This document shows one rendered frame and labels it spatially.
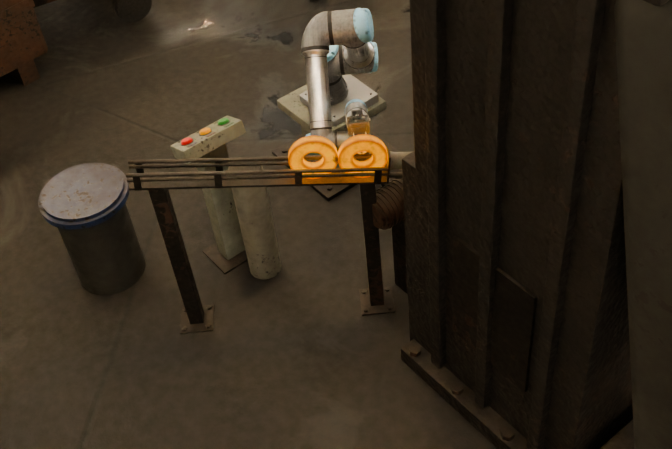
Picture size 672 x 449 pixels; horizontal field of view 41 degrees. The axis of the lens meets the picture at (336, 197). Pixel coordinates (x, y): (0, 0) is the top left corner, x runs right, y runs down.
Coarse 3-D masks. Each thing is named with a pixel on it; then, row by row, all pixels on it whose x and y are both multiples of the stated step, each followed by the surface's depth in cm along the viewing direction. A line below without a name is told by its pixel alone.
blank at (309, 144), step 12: (300, 144) 274; (312, 144) 274; (324, 144) 274; (288, 156) 278; (300, 156) 277; (324, 156) 277; (336, 156) 278; (300, 168) 280; (312, 168) 281; (324, 168) 281
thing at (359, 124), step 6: (354, 114) 294; (360, 114) 294; (348, 120) 295; (354, 120) 287; (360, 120) 285; (366, 120) 286; (348, 126) 285; (354, 126) 285; (360, 126) 285; (366, 126) 285; (348, 132) 290; (354, 132) 286; (360, 132) 287; (366, 132) 287
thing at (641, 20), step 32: (640, 0) 157; (640, 32) 159; (640, 64) 162; (640, 96) 166; (640, 128) 170; (640, 160) 174; (640, 192) 179; (640, 224) 184; (640, 256) 188; (640, 288) 194; (640, 320) 199; (640, 352) 205; (640, 384) 211; (640, 416) 217; (608, 448) 252; (640, 448) 225
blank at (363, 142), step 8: (352, 136) 277; (360, 136) 276; (368, 136) 276; (344, 144) 277; (352, 144) 275; (360, 144) 275; (368, 144) 275; (376, 144) 275; (384, 144) 279; (344, 152) 277; (352, 152) 277; (376, 152) 278; (384, 152) 278; (344, 160) 279; (352, 160) 279; (368, 160) 283; (376, 160) 280; (384, 160) 280; (360, 176) 284; (368, 176) 284
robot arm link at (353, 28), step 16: (336, 16) 306; (352, 16) 305; (368, 16) 307; (336, 32) 306; (352, 32) 306; (368, 32) 306; (352, 48) 317; (368, 48) 336; (352, 64) 344; (368, 64) 344
